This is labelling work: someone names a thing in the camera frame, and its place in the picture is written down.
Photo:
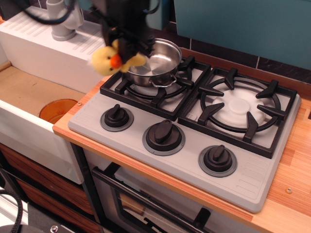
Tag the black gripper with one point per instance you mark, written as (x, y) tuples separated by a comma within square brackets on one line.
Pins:
[(131, 29)]

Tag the yellow stuffed duck toy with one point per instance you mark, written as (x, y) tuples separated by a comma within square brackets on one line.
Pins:
[(107, 60)]

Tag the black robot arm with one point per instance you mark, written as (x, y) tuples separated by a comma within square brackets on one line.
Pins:
[(111, 6)]

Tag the stainless steel pan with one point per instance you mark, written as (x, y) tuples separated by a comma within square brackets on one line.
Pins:
[(160, 69)]

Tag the grey toy faucet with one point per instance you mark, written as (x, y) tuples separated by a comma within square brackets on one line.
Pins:
[(65, 30)]

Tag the black left stove knob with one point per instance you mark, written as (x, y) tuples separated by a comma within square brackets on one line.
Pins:
[(116, 119)]

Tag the black stove knob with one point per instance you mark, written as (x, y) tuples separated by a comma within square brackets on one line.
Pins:
[(217, 161), (116, 119), (164, 138)]

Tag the black left burner grate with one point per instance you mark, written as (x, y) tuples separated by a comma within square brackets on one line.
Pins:
[(166, 102)]

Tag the black burner grate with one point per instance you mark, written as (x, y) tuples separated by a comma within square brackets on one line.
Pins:
[(258, 140), (166, 102)]

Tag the white toy sink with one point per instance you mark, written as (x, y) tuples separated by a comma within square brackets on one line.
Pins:
[(35, 70)]

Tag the orange plastic plate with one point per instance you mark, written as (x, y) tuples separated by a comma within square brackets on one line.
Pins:
[(55, 110)]

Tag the black middle stove knob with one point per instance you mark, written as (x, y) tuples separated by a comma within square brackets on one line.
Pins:
[(164, 138)]

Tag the white right burner cap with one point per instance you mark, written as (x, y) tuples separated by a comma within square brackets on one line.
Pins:
[(237, 103)]

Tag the black right burner grate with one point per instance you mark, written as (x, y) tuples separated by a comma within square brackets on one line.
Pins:
[(258, 140)]

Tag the black right stove knob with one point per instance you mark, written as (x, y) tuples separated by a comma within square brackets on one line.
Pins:
[(217, 161)]

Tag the wooden drawer fronts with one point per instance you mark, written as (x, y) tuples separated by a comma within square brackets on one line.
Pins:
[(64, 199)]

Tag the oven door with window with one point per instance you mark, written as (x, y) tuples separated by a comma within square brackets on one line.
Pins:
[(140, 205)]

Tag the grey toy stove top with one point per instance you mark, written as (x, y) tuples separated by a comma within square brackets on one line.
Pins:
[(247, 187)]

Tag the black oven door handle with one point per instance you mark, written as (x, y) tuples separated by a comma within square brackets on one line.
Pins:
[(108, 176)]

